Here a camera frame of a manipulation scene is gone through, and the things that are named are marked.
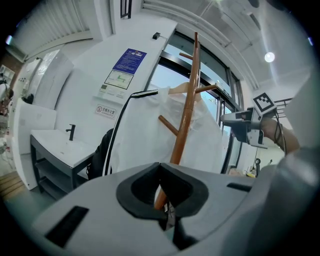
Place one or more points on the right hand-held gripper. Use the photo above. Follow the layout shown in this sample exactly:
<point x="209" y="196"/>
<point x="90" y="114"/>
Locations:
<point x="262" y="103"/>

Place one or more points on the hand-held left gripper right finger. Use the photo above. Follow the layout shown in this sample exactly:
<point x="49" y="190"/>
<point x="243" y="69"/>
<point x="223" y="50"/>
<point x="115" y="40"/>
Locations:
<point x="217" y="197"/>

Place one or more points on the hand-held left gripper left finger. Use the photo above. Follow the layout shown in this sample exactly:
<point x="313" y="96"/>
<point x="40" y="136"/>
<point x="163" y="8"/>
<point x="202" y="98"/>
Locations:
<point x="100" y="200"/>

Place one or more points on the wooden coat rack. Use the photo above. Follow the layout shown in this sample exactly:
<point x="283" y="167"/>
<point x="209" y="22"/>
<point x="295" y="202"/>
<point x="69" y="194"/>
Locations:
<point x="186" y="117"/>

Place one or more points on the wooden clothes hanger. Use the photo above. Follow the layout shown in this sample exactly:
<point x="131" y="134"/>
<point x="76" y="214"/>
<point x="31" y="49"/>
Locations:
<point x="181" y="88"/>

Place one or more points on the white clothing with black stripe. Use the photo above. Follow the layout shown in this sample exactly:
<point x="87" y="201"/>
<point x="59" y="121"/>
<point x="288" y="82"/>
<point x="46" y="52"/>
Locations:
<point x="145" y="135"/>

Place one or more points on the person's right forearm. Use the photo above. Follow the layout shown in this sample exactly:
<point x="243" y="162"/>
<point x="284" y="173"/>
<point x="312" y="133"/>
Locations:
<point x="287" y="138"/>

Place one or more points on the person's gray clothing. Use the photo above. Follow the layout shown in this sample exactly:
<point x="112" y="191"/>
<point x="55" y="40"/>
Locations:
<point x="295" y="195"/>

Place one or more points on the black metal railing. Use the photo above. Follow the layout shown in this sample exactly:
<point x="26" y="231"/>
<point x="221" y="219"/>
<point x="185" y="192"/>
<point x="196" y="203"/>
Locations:
<point x="283" y="105"/>

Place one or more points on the black framed glass door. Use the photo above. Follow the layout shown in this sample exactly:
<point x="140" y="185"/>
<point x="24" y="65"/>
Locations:
<point x="220" y="75"/>

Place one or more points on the black faucet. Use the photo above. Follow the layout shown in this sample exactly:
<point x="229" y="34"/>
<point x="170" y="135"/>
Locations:
<point x="71" y="131"/>

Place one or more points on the round ceiling light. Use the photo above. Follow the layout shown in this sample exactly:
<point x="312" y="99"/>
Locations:
<point x="269" y="57"/>

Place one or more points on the no smoking sign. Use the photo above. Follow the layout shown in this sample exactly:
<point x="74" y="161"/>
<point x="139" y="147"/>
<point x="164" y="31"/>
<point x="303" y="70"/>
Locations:
<point x="106" y="110"/>

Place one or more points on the white partition counter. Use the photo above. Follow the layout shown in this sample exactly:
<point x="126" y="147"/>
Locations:
<point x="27" y="130"/>

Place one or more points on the white floor plan sign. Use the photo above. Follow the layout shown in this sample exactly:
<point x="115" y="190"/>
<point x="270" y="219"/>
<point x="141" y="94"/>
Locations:
<point x="118" y="79"/>

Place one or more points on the small black bag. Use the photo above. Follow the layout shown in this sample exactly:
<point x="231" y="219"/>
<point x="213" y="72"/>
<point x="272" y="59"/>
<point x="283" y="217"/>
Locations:
<point x="28" y="98"/>

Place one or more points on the black framed window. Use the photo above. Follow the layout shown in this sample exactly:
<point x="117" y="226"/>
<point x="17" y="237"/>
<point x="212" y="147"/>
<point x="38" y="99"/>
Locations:
<point x="125" y="8"/>

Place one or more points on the white sink counter dark frame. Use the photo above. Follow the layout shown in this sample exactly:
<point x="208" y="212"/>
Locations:
<point x="62" y="150"/>

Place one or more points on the black wall box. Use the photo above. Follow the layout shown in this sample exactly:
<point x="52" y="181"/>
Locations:
<point x="156" y="35"/>

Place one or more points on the blue wall poster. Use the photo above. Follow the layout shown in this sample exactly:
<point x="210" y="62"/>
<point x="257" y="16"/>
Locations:
<point x="130" y="61"/>

